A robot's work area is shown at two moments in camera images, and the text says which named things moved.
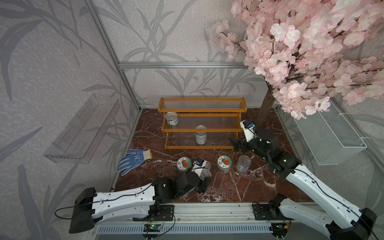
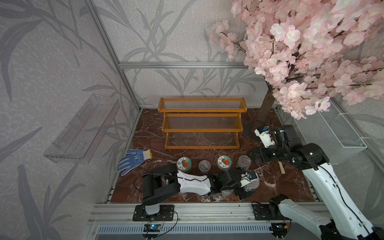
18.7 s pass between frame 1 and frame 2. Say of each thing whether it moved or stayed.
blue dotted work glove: stayed
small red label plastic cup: moved
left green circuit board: stayed
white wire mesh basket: stayed
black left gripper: moved
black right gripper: moved
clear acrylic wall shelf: stayed
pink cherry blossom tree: stayed
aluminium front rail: stayed
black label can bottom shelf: moved
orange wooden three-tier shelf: stayed
